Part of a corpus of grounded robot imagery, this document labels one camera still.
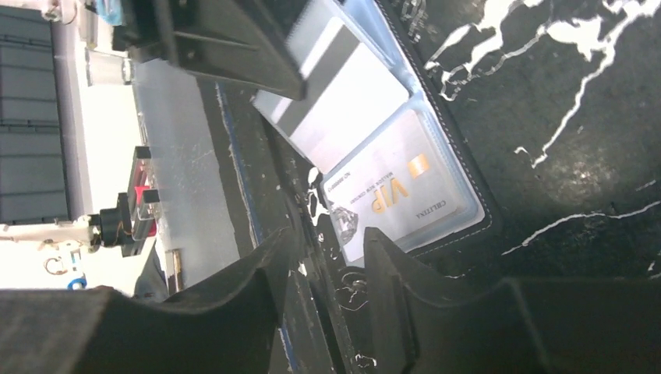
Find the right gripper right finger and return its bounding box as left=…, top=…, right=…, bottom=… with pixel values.
left=364, top=228, right=660, bottom=373

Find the black leather card holder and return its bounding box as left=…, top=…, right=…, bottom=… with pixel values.
left=272, top=1, right=496, bottom=266

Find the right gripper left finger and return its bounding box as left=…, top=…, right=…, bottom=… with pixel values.
left=1, top=228, right=297, bottom=373

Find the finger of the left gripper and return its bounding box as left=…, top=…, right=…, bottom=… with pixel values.
left=120, top=0, right=306, bottom=101

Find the smartphone with gold edge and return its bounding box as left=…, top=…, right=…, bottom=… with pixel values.
left=165, top=249, right=184, bottom=295

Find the white VIP card in sleeve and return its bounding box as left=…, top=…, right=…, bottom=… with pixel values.
left=323, top=109, right=465, bottom=263

